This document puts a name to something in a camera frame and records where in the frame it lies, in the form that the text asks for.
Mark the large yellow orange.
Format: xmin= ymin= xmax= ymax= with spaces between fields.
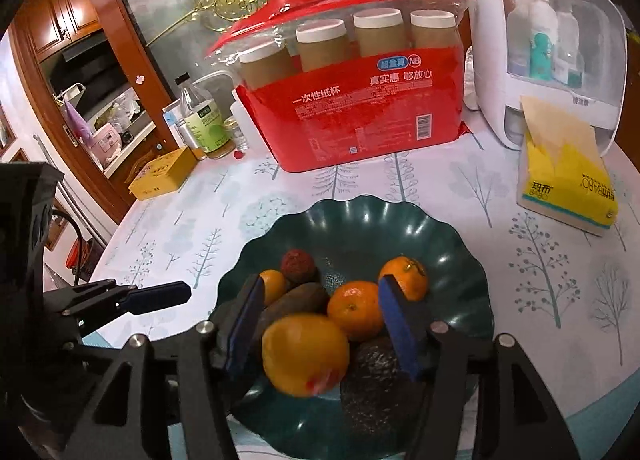
xmin=262 ymin=313 xmax=349 ymax=398

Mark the small yellow orange citrus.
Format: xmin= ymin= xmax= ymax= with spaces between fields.
xmin=259 ymin=269 xmax=290 ymax=307

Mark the orange tangerine with stem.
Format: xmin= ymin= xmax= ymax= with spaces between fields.
xmin=378 ymin=255 xmax=428 ymax=302

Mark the dark red lychee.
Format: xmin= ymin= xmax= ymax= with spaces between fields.
xmin=280 ymin=249 xmax=316 ymax=284

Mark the red basket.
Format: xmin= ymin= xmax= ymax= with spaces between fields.
xmin=65 ymin=240 xmax=90 ymax=270

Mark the dark avocado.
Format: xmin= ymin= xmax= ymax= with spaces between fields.
xmin=340 ymin=337 xmax=425 ymax=440

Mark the patterned tablecloth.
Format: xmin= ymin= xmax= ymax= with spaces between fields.
xmin=90 ymin=114 xmax=639 ymax=459

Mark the yellow box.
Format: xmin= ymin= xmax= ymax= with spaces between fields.
xmin=129 ymin=147 xmax=198 ymax=201

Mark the dark green scalloped plate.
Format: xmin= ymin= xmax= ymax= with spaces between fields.
xmin=218 ymin=195 xmax=495 ymax=459

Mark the blue white carton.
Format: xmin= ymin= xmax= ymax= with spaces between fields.
xmin=163 ymin=100 xmax=196 ymax=149

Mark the clear bottle green label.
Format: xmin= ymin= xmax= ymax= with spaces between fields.
xmin=175 ymin=73 xmax=234 ymax=159

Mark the small glass jar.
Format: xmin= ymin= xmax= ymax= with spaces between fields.
xmin=222 ymin=115 xmax=248 ymax=159

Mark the white plastic bottle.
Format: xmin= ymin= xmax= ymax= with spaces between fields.
xmin=230 ymin=89 xmax=270 ymax=157

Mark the yellow tissue pack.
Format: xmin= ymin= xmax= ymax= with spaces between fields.
xmin=516 ymin=96 xmax=618 ymax=237

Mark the red paper cup package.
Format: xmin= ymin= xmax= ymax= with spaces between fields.
xmin=208 ymin=0 xmax=475 ymax=172

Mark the white clear cosmetic organizer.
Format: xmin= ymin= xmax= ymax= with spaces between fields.
xmin=470 ymin=0 xmax=628 ymax=153

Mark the black cable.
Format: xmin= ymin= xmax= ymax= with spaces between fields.
xmin=49 ymin=208 xmax=86 ymax=289

